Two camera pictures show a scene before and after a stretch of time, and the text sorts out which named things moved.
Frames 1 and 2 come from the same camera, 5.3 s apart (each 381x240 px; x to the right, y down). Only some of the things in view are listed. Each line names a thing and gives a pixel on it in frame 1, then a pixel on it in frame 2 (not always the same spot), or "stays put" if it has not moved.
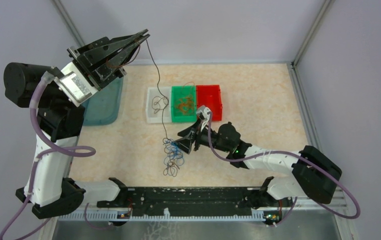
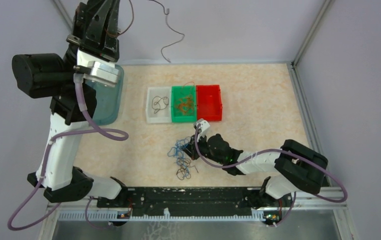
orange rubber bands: (186, 103) stays put
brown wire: (173, 161) -> (166, 12)
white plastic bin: (159, 105) stays put
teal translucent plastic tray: (103, 108) stays put
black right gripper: (185, 144) -> (190, 149)
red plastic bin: (210, 96) stays put
